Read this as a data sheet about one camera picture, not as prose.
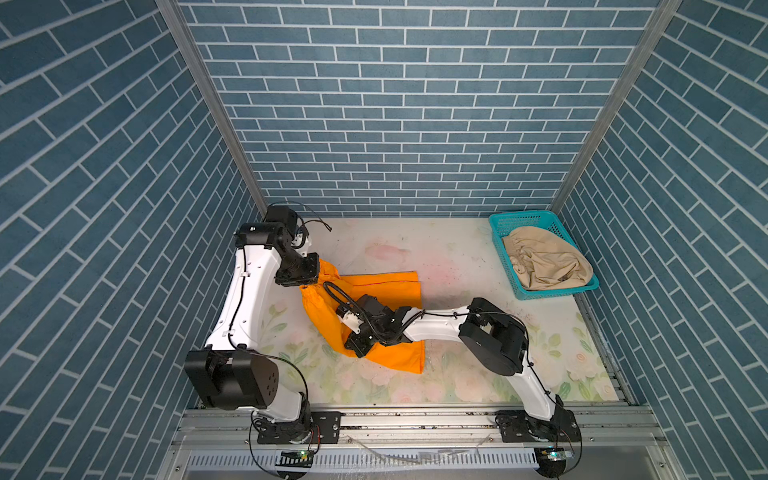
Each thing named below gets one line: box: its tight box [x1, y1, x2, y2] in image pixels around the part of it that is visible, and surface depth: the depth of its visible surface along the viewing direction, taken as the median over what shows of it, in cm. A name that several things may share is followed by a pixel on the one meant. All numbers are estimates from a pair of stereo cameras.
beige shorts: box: [502, 226, 594, 291], surface depth 101 cm
